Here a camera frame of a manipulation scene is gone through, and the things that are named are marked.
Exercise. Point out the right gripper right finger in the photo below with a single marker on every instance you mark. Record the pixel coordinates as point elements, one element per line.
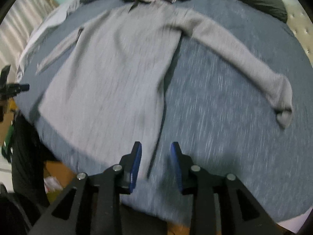
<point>220,204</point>

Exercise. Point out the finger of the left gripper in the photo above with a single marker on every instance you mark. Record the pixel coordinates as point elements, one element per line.
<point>19,87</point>

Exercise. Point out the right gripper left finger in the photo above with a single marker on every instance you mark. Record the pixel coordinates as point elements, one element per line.
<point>91,204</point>

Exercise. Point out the grey knit sweater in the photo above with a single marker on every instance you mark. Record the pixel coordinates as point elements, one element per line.
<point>109,92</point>

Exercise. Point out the light grey crumpled blanket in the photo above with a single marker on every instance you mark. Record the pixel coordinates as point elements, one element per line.
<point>50,23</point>

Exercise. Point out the beige pleated curtain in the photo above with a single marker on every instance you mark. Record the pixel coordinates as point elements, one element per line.
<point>17,26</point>

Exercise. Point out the blue bed cover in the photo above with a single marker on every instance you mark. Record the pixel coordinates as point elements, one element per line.
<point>226,125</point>

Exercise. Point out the cream tufted headboard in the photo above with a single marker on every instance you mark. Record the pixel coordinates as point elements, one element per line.
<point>300,24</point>

